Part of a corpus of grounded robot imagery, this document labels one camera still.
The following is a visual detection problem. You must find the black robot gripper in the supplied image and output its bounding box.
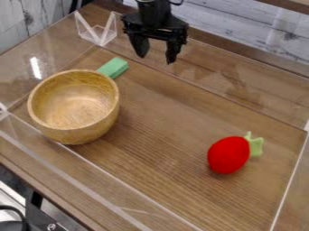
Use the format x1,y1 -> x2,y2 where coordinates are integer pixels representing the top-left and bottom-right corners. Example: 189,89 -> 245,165
121,0 -> 189,64

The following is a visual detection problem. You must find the red plush strawberry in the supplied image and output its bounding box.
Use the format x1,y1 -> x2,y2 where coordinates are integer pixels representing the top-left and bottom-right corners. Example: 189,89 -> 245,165
206,132 -> 265,174

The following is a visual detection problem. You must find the green rectangular block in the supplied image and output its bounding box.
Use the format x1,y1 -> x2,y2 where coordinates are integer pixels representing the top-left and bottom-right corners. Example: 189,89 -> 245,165
97,58 -> 130,79

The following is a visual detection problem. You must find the wooden bowl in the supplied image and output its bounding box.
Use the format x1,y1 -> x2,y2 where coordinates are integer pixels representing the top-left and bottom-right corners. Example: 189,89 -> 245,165
27,69 -> 119,144

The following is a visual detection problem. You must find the clear acrylic corner bracket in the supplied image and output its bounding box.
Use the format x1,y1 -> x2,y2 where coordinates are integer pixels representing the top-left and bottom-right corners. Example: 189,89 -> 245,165
74,12 -> 118,47

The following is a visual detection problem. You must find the black metal table bracket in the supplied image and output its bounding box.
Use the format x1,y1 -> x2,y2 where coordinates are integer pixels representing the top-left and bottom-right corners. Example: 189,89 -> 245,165
26,191 -> 67,231

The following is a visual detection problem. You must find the black cable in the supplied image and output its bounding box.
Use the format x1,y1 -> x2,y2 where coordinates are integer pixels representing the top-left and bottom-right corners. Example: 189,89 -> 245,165
0,205 -> 30,231

